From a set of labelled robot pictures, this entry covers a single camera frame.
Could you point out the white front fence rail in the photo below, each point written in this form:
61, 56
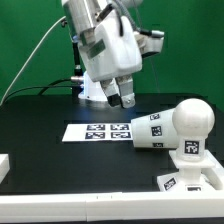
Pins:
110, 206

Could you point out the white left fence block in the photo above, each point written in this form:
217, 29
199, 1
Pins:
4, 166

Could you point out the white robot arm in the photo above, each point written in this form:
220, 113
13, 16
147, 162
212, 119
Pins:
83, 16

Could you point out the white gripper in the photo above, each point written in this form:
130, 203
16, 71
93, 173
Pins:
113, 55

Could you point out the white right fence rail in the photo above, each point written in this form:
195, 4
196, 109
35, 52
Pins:
215, 174

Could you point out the white lamp base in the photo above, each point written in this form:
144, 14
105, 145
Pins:
189, 176

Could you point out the white fence rail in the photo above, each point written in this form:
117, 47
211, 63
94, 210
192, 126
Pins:
215, 174
110, 206

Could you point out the white lamp shade cone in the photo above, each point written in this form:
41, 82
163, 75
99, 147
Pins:
154, 131

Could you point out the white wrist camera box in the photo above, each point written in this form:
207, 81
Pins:
149, 42

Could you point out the white lamp bulb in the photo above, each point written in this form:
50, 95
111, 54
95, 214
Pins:
193, 120

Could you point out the white marker tag sheet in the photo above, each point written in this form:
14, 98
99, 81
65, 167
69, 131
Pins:
97, 132

